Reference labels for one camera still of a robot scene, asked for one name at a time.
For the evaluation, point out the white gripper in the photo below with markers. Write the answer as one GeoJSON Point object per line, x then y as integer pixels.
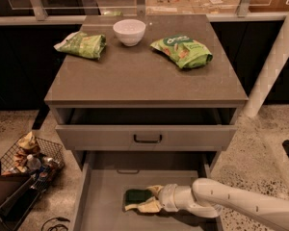
{"type": "Point", "coordinates": [168, 195]}

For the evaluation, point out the green and yellow sponge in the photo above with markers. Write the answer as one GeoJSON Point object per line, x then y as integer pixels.
{"type": "Point", "coordinates": [133, 198]}

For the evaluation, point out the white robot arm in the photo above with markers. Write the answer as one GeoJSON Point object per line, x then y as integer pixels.
{"type": "Point", "coordinates": [206, 198]}

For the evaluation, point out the grey open middle drawer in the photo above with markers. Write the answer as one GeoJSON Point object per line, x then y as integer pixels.
{"type": "Point", "coordinates": [107, 175]}

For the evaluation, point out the grey drawer cabinet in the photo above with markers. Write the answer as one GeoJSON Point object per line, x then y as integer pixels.
{"type": "Point", "coordinates": [141, 77]}

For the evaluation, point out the grey top drawer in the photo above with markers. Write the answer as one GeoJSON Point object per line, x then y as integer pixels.
{"type": "Point", "coordinates": [147, 129]}

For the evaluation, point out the plastic bottle in basket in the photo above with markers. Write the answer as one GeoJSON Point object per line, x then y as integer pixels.
{"type": "Point", "coordinates": [33, 163]}

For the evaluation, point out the dark bin lower left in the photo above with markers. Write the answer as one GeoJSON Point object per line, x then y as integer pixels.
{"type": "Point", "coordinates": [16, 199]}

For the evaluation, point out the green chip bag right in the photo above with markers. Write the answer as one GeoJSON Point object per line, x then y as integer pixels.
{"type": "Point", "coordinates": [184, 51]}

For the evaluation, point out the green chip bag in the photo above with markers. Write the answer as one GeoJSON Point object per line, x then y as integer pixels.
{"type": "Point", "coordinates": [82, 45]}
{"type": "Point", "coordinates": [184, 51]}

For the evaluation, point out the white ceramic bowl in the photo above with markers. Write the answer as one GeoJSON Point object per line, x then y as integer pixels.
{"type": "Point", "coordinates": [129, 31]}

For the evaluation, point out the green chip bag left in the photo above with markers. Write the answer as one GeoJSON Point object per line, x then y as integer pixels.
{"type": "Point", "coordinates": [82, 45]}

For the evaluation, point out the wire basket with trash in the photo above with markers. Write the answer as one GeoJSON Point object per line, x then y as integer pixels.
{"type": "Point", "coordinates": [40, 158]}

